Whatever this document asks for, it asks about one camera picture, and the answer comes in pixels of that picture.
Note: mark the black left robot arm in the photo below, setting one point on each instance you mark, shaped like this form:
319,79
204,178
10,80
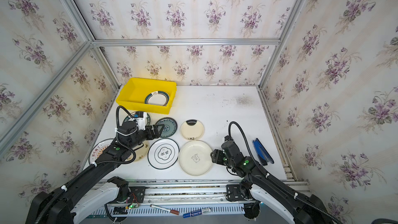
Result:
72,202

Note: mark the large cream plate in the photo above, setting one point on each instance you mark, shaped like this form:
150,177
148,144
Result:
194,158

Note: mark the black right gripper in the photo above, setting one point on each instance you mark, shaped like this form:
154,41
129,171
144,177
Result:
216,156

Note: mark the green rim lettered plate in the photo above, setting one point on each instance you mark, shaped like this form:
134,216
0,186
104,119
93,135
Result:
135,116

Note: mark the red capped marker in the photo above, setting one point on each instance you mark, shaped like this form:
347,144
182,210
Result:
168,210

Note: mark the white plate green striped rim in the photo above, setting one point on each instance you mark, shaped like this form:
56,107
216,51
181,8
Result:
158,98

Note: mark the orange sunburst plate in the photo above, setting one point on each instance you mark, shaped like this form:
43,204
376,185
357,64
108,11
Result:
98,149

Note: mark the yellow plastic bin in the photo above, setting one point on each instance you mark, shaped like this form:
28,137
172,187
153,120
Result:
132,95

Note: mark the white plate black flower outline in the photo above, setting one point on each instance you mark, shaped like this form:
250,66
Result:
163,154

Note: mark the dark blue floral plate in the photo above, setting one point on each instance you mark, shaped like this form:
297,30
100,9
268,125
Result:
168,126

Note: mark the blue marker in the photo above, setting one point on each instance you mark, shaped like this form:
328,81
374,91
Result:
197,212

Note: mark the pale yellow small plate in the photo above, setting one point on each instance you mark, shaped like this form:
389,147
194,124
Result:
141,151

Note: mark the blue flat tool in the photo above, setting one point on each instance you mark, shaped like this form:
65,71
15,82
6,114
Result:
263,155

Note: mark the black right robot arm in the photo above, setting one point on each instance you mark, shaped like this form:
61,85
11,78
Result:
259,184

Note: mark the aluminium rail base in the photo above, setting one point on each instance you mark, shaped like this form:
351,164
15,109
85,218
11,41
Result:
184,195

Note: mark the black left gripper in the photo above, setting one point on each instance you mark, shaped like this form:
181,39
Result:
154,131

